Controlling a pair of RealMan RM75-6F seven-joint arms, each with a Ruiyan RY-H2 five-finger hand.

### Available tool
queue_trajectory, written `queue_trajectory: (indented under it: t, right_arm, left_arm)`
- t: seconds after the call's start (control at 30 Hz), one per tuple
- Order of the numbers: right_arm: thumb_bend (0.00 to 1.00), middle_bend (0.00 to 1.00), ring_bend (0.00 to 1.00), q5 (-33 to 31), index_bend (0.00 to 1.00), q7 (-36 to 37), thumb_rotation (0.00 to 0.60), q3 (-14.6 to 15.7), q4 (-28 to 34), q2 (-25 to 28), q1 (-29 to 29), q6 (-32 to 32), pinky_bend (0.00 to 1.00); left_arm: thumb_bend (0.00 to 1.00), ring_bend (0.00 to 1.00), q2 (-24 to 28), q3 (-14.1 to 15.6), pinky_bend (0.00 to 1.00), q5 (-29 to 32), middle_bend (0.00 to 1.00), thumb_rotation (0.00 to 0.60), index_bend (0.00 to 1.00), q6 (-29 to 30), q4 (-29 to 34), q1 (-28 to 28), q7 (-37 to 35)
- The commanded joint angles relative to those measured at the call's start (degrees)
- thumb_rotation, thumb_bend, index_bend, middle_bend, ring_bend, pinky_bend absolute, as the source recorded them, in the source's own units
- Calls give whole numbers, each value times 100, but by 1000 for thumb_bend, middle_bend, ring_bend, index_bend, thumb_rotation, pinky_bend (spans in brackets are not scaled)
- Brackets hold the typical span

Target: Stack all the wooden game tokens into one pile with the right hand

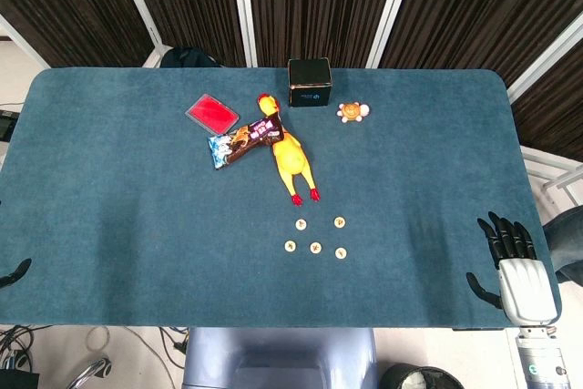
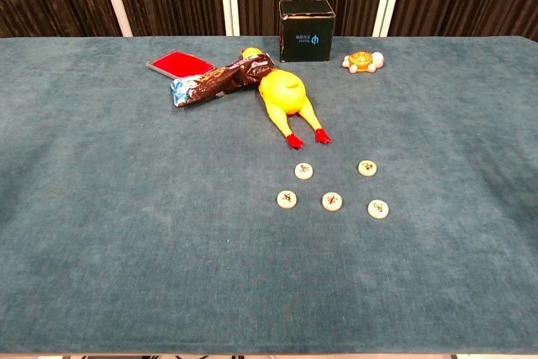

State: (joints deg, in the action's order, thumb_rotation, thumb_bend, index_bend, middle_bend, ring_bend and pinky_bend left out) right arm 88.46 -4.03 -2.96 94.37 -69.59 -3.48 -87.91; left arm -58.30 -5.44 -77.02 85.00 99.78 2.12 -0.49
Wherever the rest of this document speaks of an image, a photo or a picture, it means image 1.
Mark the white metal rack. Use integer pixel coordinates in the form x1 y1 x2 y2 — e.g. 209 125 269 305
518 145 583 208

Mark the black flat box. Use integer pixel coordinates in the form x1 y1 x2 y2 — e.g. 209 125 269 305
0 373 41 389

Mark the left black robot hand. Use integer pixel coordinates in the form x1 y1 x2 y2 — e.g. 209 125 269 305
0 258 33 290

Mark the black bag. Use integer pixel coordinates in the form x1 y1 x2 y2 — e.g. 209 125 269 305
159 46 223 69

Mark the chrome chair leg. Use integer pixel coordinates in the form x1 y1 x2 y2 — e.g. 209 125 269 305
67 356 113 389

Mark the person leg in jeans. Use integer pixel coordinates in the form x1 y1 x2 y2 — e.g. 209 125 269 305
541 206 583 283

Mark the blue felt table mat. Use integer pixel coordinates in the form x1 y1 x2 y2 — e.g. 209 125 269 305
0 67 562 330

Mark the brown chocolate snack wrapper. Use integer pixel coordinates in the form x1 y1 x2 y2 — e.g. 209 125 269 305
207 116 286 172

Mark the red card in clear case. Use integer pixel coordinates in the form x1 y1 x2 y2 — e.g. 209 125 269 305
184 93 240 133

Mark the black power cable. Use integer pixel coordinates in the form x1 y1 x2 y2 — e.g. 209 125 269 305
158 327 190 358

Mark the black cable bundle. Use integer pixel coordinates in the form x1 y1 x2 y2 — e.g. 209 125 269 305
0 324 51 370

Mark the black cube box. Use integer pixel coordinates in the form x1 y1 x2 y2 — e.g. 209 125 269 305
287 56 334 108

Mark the yellow rubber chicken toy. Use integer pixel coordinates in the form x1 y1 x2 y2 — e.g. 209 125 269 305
256 93 322 206

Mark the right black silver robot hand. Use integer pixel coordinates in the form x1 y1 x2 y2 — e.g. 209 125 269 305
465 211 559 327

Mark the orange white turtle toy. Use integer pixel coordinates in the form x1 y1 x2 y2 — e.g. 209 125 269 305
336 101 372 125

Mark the black electronic device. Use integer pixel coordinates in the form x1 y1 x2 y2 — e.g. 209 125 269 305
0 108 19 139

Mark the white cable loop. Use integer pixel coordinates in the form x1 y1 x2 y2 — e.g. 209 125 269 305
86 325 110 349

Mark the blue-grey robot torso base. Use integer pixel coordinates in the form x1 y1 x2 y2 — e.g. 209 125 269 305
182 327 379 389

